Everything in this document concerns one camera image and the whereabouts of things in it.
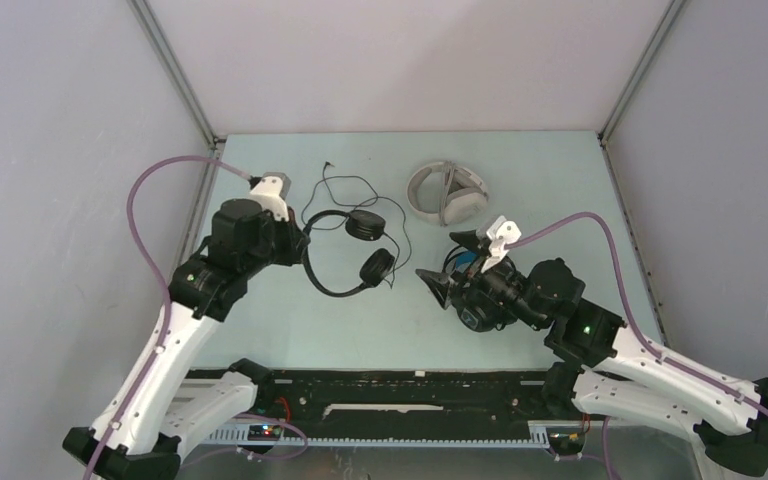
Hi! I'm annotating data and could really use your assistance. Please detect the white grey gaming headset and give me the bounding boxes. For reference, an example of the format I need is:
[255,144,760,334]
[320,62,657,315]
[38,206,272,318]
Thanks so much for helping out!
[406,160,489,226]

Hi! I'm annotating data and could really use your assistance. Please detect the white slotted cable duct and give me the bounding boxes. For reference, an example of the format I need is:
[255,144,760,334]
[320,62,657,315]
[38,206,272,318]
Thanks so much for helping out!
[201,423,550,449]

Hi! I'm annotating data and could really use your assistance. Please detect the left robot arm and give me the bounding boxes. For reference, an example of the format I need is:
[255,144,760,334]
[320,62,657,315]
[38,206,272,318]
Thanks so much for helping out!
[63,194,309,479]

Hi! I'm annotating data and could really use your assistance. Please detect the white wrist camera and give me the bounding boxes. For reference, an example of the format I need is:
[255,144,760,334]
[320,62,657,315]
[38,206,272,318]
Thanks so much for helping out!
[249,172,291,222]
[476,215,522,273]

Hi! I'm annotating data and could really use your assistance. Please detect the aluminium corner frame post left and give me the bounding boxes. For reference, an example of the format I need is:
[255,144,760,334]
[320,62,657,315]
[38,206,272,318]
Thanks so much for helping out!
[126,0,224,150]

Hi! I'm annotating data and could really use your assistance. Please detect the aluminium corner frame post right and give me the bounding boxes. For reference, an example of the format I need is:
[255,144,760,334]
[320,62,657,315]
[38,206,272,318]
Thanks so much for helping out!
[598,0,689,147]

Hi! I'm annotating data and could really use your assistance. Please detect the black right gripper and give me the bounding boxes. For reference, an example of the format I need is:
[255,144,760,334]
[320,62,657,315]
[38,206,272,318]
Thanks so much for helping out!
[414,231,546,332]

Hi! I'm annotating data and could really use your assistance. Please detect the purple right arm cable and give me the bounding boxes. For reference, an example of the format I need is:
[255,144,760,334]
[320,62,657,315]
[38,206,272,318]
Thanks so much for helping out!
[506,211,768,472]

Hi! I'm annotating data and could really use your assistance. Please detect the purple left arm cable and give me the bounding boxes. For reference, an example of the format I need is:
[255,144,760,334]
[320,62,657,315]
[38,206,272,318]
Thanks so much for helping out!
[82,155,253,480]

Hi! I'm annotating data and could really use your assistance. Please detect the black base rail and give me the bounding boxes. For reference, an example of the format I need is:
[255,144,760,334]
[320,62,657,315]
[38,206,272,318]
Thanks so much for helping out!
[152,369,630,444]

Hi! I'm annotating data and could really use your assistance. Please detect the black blue gaming headset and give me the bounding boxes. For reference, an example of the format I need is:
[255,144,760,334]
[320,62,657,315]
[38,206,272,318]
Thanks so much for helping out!
[443,246,517,333]

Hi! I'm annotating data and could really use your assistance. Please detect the aluminium corner frame post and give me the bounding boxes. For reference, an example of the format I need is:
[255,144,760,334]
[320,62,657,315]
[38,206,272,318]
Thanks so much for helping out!
[126,0,224,150]
[598,0,689,147]

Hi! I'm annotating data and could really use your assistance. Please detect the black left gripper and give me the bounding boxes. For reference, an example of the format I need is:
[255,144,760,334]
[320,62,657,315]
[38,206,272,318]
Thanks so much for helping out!
[240,204,310,278]

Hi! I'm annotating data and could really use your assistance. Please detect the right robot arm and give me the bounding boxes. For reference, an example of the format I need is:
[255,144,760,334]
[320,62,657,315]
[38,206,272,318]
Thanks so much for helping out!
[418,232,768,477]

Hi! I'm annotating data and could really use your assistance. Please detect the small black on-ear headphones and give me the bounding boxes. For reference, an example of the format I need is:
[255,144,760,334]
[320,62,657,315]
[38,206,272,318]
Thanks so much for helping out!
[301,209,398,298]

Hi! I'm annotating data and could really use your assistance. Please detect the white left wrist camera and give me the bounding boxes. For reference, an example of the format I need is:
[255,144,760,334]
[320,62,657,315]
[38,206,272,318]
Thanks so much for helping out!
[249,172,291,222]

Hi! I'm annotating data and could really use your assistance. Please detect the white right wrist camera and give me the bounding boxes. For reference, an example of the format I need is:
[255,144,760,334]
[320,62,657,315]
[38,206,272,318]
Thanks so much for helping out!
[476,215,522,273]

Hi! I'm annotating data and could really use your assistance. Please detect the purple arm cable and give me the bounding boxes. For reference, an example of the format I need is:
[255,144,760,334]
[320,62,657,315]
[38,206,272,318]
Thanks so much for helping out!
[82,155,253,480]
[506,211,768,472]

